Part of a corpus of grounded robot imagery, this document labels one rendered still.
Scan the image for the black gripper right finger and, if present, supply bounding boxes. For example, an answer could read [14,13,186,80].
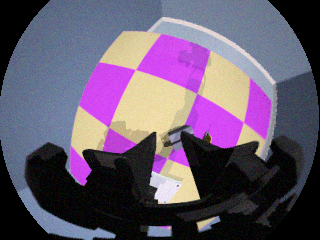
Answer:
[180,131,259,199]

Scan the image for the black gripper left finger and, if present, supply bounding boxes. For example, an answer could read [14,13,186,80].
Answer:
[83,131,156,203]

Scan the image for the gold coin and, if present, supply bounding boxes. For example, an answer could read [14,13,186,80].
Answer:
[205,136,212,143]

